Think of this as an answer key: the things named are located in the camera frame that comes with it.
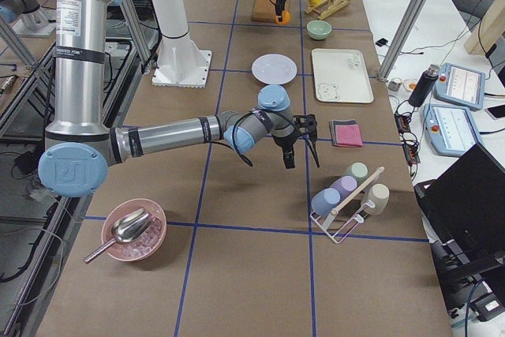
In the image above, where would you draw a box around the orange fruit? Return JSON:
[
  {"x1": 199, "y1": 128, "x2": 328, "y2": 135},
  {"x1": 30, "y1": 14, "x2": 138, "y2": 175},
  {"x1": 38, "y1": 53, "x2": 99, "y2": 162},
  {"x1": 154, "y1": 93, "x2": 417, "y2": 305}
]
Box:
[{"x1": 275, "y1": 10, "x2": 290, "y2": 25}]

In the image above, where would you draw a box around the brown wooden tray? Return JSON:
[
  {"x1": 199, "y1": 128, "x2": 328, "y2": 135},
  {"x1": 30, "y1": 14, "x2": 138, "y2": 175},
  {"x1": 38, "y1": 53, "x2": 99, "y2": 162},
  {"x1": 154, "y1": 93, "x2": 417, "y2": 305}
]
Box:
[{"x1": 251, "y1": 0, "x2": 290, "y2": 24}]

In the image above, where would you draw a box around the cream bear print tray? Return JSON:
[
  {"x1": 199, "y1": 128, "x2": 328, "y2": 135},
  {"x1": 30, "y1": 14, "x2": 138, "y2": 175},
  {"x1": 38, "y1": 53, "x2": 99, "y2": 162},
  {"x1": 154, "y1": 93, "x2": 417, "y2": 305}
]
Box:
[{"x1": 311, "y1": 48, "x2": 374, "y2": 104}]

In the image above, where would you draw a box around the pink cloth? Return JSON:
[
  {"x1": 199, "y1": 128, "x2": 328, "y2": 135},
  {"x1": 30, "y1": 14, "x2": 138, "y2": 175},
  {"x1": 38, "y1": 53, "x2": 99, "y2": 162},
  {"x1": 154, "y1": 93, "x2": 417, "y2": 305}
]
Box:
[{"x1": 333, "y1": 124, "x2": 363, "y2": 148}]

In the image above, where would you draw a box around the green bowl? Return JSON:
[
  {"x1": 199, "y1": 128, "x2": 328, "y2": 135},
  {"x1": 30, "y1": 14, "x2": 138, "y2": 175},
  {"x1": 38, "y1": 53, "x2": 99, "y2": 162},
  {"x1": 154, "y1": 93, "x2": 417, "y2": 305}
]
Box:
[{"x1": 306, "y1": 20, "x2": 332, "y2": 40}]

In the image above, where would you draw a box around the grey cloth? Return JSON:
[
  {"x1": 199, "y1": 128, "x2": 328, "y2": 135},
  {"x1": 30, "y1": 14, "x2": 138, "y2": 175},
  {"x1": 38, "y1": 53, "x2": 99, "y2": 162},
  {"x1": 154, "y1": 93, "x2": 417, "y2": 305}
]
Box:
[{"x1": 330, "y1": 120, "x2": 357, "y2": 145}]

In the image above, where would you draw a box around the purple plastic cup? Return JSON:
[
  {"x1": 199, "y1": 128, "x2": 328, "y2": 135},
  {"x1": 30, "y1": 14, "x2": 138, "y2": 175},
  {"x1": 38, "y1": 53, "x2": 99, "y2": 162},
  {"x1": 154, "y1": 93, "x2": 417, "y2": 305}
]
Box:
[{"x1": 330, "y1": 175, "x2": 357, "y2": 200}]

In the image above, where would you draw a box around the blue plastic cup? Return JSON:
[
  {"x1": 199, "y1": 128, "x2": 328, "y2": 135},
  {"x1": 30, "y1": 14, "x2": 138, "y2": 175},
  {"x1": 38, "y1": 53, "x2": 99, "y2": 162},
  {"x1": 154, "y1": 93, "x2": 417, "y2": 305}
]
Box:
[{"x1": 311, "y1": 188, "x2": 341, "y2": 217}]

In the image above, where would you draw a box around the green plastic cup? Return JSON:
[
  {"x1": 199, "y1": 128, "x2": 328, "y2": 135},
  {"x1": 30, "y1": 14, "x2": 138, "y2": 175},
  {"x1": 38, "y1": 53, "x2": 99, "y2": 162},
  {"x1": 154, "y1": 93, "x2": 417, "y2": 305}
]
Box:
[{"x1": 342, "y1": 162, "x2": 368, "y2": 185}]

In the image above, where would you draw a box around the white round plate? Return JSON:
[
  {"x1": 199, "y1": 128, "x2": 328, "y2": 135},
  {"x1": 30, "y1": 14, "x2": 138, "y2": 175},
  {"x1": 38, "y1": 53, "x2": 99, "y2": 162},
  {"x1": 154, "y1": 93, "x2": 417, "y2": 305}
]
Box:
[{"x1": 252, "y1": 54, "x2": 297, "y2": 85}]

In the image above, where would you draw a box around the wooden rack rod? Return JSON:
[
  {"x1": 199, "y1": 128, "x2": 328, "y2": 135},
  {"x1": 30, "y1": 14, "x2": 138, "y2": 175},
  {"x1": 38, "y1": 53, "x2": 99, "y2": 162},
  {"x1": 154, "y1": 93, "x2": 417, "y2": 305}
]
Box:
[{"x1": 331, "y1": 167, "x2": 385, "y2": 215}]

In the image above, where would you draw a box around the beige plastic cup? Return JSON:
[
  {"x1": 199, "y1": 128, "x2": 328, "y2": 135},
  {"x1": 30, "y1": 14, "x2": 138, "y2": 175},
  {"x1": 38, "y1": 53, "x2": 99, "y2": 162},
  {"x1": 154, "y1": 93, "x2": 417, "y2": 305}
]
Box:
[{"x1": 362, "y1": 183, "x2": 390, "y2": 215}]

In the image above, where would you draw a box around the small metal cup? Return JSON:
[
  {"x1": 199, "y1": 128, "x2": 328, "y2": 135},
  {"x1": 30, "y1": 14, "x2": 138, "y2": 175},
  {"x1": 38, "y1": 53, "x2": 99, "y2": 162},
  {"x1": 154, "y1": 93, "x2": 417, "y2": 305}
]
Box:
[{"x1": 387, "y1": 77, "x2": 402, "y2": 92}]

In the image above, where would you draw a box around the fried egg toy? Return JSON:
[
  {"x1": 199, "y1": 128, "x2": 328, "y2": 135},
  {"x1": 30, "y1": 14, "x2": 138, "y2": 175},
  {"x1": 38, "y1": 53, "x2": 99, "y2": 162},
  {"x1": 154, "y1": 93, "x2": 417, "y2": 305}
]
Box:
[{"x1": 402, "y1": 79, "x2": 417, "y2": 92}]

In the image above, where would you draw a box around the black water bottle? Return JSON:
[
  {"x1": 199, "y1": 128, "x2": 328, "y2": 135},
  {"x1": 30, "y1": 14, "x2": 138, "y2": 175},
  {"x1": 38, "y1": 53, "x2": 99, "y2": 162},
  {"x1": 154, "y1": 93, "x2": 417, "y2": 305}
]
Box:
[{"x1": 408, "y1": 64, "x2": 440, "y2": 108}]

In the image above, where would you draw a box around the blue teach pendant near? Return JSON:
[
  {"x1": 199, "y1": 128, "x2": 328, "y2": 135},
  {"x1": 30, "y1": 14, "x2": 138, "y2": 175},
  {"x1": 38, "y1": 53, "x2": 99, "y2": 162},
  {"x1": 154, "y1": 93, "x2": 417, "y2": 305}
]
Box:
[{"x1": 421, "y1": 104, "x2": 483, "y2": 157}]

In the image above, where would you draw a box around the blue teach pendant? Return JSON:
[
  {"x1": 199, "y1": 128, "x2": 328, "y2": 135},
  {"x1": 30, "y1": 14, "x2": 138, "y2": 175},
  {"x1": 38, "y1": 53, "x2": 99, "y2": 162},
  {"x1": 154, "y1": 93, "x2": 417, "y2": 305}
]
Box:
[
  {"x1": 421, "y1": 104, "x2": 483, "y2": 157},
  {"x1": 433, "y1": 63, "x2": 486, "y2": 110}
]

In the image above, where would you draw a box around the blue teach pendant far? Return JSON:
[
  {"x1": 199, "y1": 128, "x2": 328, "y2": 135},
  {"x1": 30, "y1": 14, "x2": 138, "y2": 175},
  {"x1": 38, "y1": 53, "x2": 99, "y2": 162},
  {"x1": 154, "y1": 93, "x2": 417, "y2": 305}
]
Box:
[{"x1": 433, "y1": 63, "x2": 486, "y2": 110}]

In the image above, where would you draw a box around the black laptop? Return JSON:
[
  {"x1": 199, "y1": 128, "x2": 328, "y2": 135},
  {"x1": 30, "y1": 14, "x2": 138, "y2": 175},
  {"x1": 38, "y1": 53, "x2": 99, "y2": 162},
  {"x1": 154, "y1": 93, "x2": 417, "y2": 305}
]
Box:
[{"x1": 414, "y1": 143, "x2": 504, "y2": 301}]

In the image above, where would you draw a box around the pink bowl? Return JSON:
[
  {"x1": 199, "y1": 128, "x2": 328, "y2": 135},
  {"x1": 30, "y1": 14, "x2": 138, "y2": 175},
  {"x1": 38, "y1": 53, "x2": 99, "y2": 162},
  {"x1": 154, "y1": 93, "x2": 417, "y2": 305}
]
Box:
[{"x1": 101, "y1": 198, "x2": 167, "y2": 262}]

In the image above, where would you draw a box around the metal scoop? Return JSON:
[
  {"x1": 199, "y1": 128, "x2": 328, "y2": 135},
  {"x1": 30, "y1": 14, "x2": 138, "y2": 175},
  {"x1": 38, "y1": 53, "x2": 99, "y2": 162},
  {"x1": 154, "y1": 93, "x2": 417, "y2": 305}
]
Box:
[{"x1": 84, "y1": 208, "x2": 153, "y2": 264}]

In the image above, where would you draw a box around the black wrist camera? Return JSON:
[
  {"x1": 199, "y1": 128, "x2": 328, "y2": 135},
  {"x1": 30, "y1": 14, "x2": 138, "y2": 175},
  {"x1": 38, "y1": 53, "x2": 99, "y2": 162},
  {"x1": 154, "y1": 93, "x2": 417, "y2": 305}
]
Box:
[{"x1": 293, "y1": 114, "x2": 318, "y2": 143}]

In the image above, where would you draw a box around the white wire cup rack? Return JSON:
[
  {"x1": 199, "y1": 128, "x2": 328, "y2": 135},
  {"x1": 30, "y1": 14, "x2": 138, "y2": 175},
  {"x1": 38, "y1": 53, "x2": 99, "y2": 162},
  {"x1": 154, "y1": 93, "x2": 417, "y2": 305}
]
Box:
[{"x1": 309, "y1": 196, "x2": 369, "y2": 244}]

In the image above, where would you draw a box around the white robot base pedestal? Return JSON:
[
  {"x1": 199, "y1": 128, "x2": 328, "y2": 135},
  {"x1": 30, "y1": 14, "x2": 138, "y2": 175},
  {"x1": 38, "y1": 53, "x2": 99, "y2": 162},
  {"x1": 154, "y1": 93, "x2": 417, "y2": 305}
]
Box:
[{"x1": 151, "y1": 0, "x2": 212, "y2": 88}]

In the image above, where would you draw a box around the aluminium frame post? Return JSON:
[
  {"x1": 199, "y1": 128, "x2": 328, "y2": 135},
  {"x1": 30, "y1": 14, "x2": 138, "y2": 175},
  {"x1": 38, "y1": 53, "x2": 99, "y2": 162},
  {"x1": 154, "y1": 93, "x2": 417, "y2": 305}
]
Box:
[{"x1": 376, "y1": 0, "x2": 426, "y2": 82}]

